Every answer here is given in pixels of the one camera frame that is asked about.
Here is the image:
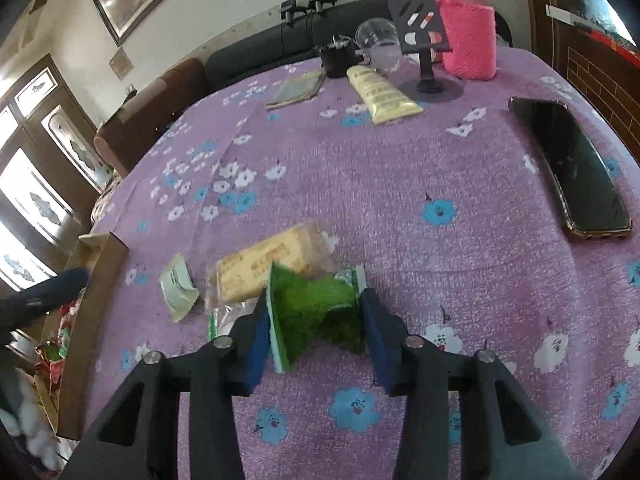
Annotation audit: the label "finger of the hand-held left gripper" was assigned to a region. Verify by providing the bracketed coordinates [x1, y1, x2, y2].
[0, 266, 93, 346]

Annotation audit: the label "white fluffy cloth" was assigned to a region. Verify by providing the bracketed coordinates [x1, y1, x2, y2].
[0, 370, 61, 476]

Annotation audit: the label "black phone stand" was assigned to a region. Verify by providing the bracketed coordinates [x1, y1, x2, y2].
[387, 0, 465, 102]

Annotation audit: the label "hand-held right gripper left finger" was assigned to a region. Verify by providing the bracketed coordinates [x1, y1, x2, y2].
[60, 291, 272, 480]

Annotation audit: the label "olive folded pouch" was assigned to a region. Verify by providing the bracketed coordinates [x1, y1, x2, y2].
[265, 70, 328, 111]

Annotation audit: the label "bottle in pink knit sleeve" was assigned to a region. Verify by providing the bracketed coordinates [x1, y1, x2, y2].
[432, 0, 498, 81]

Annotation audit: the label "red and white snack packet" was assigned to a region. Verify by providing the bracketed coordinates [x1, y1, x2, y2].
[57, 300, 83, 361]

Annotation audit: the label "brown armchair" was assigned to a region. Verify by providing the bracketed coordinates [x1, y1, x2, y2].
[93, 57, 208, 178]

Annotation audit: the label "clear plastic cup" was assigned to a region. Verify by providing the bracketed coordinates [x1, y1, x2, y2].
[355, 16, 403, 71]

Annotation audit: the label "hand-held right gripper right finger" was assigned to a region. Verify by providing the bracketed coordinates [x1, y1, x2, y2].
[360, 288, 576, 480]

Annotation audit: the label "green packet with yellow label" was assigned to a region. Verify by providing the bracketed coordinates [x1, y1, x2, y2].
[267, 262, 371, 373]

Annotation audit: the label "clear packet with green edges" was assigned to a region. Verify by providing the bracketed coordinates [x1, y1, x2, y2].
[207, 305, 261, 341]

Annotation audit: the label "white pale green snack packet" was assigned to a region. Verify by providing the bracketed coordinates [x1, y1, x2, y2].
[159, 254, 201, 323]

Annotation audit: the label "purple floral tablecloth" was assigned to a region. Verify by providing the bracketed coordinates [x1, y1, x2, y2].
[55, 47, 640, 480]

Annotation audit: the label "pale yellow biscuit packet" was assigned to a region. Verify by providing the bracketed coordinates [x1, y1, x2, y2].
[207, 222, 338, 308]

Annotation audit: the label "brown cardboard box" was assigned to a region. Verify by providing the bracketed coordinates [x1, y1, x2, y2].
[35, 232, 131, 441]

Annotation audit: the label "black pouch with tools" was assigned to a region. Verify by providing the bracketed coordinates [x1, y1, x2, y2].
[314, 35, 362, 80]

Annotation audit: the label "black sofa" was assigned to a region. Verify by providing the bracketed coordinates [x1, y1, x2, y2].
[204, 0, 513, 93]

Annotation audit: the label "brown wooden cabinet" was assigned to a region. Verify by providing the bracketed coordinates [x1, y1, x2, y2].
[517, 0, 640, 146]

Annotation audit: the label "cream yellow tube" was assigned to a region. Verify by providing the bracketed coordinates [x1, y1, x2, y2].
[346, 64, 425, 126]

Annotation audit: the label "black smartphone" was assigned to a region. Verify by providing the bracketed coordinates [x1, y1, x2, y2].
[508, 96, 633, 241]

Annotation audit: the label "wooden glass door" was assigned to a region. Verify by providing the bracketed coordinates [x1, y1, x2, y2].
[0, 52, 113, 301]

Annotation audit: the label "small wall plaque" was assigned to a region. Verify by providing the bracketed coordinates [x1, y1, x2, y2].
[109, 47, 133, 81]

